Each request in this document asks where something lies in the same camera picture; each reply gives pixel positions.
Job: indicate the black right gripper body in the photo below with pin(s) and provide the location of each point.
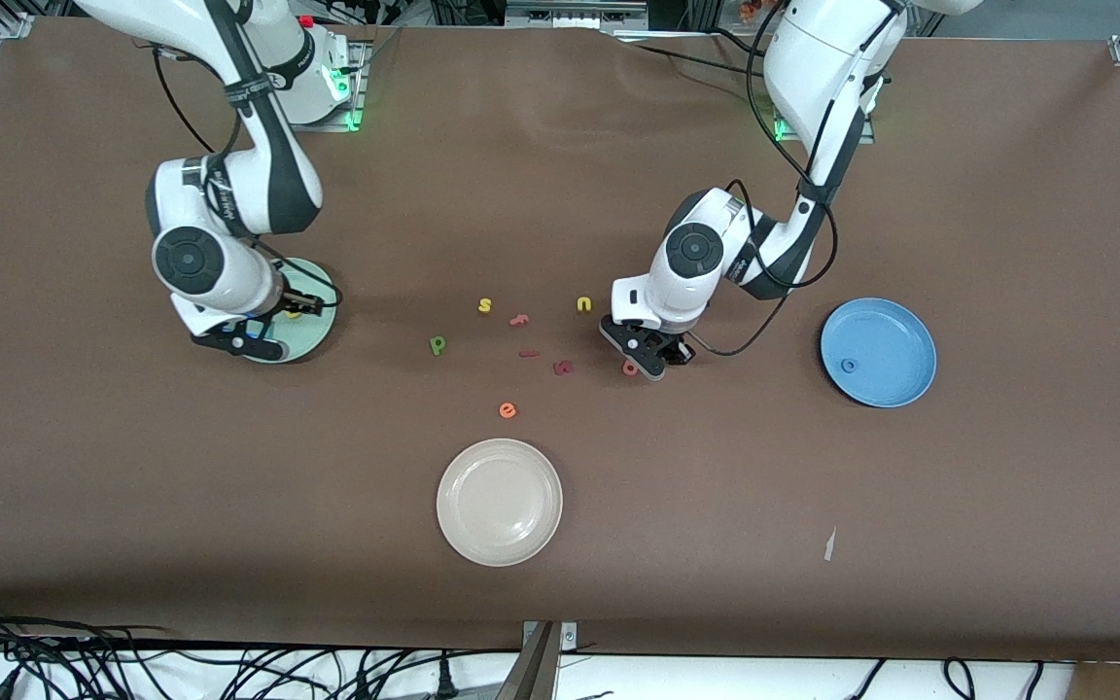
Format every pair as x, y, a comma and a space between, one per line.
290, 300

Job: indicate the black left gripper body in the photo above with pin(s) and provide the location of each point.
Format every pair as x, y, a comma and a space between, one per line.
679, 347

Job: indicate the green foam letter p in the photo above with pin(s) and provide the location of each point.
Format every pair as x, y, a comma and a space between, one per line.
434, 348

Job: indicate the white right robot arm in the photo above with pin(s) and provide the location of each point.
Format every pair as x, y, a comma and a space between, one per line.
189, 260

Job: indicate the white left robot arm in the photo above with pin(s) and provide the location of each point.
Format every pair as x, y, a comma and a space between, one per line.
694, 250

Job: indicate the light green plate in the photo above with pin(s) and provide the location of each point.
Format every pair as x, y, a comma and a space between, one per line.
312, 335

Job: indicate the blue plate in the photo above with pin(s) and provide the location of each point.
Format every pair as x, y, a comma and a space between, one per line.
891, 340

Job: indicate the brown table cover sheet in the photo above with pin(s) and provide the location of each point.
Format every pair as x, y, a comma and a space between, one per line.
521, 194

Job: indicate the beige plate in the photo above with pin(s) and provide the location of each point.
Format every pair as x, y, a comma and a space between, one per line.
500, 503

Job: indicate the small grey paper scrap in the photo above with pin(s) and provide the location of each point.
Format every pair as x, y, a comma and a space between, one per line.
829, 544

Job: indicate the grey metal box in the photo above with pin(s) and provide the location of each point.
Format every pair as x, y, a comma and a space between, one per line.
575, 15

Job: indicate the black power plug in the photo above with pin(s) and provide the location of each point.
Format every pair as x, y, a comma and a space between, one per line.
443, 681

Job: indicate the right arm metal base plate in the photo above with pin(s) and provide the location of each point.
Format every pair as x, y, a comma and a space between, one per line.
358, 87

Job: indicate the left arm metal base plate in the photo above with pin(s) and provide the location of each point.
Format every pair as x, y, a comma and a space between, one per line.
861, 138

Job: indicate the metal corner bracket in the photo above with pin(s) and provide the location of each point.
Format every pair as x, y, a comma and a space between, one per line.
568, 637

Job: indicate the grey camera stand pole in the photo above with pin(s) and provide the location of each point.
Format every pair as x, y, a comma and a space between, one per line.
531, 671

